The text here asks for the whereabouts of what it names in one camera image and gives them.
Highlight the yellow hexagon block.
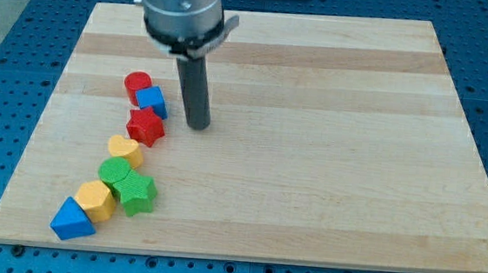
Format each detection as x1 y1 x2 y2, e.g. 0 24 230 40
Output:
74 180 117 223

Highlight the yellow heart block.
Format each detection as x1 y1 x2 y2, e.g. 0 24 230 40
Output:
107 135 144 169

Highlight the green star block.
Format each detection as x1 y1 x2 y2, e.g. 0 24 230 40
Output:
114 170 157 216

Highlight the blue triangle block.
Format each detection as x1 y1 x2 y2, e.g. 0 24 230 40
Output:
50 197 96 240

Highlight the green cylinder block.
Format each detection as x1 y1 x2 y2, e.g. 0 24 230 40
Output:
98 156 130 199

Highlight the red cylinder block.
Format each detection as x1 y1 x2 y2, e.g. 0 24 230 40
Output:
124 70 152 106

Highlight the red star block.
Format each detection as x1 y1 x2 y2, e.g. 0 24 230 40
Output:
126 106 165 148

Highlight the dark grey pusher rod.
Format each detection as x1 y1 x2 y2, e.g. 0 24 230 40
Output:
177 57 211 130

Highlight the wooden board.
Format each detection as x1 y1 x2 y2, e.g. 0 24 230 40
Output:
0 3 488 273

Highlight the blue cube block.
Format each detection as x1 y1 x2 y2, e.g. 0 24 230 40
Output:
136 86 168 120

